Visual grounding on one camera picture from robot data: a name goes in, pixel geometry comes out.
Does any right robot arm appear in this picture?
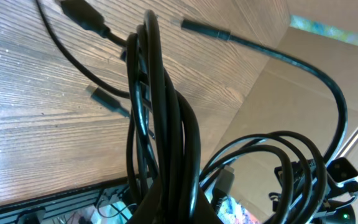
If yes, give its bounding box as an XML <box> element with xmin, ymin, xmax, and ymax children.
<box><xmin>268</xmin><ymin>157</ymin><xmax>358</xmax><ymax>223</ymax></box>

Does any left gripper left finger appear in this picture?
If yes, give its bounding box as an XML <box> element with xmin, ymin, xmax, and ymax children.
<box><xmin>127</xmin><ymin>179</ymin><xmax>165</xmax><ymax>224</ymax></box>

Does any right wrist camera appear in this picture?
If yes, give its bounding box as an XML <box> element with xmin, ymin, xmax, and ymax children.
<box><xmin>327</xmin><ymin>157</ymin><xmax>358</xmax><ymax>187</ymax></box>

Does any thin black USB-C cable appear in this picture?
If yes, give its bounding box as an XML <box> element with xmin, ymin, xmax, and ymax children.
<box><xmin>35</xmin><ymin>0</ymin><xmax>349</xmax><ymax>224</ymax></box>

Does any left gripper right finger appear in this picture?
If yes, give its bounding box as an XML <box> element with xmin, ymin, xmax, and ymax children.
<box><xmin>194</xmin><ymin>187</ymin><xmax>223</xmax><ymax>224</ymax></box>

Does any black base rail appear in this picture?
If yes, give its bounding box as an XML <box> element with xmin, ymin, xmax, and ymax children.
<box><xmin>0</xmin><ymin>177</ymin><xmax>135</xmax><ymax>223</ymax></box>

